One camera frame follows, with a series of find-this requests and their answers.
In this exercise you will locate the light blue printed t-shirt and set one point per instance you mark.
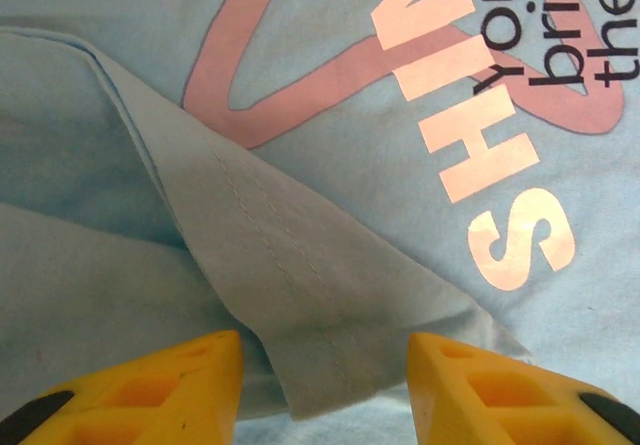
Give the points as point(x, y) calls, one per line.
point(320, 165)

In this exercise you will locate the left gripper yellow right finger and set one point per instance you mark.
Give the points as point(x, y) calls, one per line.
point(500, 395)

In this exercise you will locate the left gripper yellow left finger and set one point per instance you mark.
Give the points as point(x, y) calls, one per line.
point(150, 395)

